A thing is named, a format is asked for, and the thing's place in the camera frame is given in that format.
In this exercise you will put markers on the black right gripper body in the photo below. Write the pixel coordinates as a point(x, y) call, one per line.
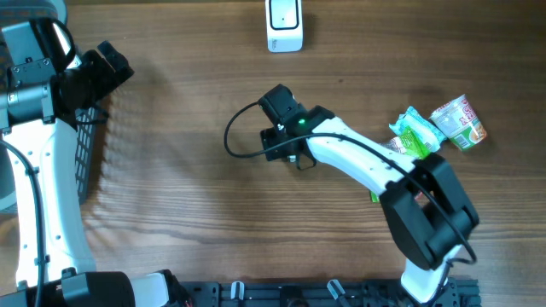
point(274, 136)

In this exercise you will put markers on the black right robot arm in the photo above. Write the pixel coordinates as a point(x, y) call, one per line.
point(427, 210)

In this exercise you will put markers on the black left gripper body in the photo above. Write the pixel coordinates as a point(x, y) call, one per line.
point(96, 78)

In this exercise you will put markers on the red and white sachet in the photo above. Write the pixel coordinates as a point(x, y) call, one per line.
point(396, 144)

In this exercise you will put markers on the cup noodles cup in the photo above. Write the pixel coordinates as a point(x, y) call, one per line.
point(459, 123)

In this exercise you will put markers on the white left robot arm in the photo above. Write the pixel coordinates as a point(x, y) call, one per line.
point(48, 84)

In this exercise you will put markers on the white barcode scanner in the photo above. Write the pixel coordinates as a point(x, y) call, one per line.
point(284, 25)

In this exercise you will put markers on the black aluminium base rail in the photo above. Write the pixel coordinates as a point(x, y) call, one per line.
point(370, 293)

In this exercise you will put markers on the bright green snack bag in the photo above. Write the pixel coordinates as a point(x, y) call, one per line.
point(415, 147)

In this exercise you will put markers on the grey plastic lattice basket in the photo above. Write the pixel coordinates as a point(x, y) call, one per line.
point(13, 12)

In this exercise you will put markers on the light green snack packet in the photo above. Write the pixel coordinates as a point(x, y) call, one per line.
point(426, 132)

